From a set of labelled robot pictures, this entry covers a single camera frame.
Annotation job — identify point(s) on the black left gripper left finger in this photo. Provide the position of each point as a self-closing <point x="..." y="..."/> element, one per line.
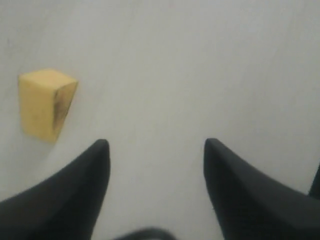
<point x="64" y="206"/>

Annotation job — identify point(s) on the yellow triangular wooden block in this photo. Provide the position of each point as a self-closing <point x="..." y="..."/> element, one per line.
<point x="45" y="97"/>

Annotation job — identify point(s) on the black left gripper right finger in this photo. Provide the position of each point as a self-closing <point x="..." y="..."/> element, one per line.
<point x="250" y="205"/>

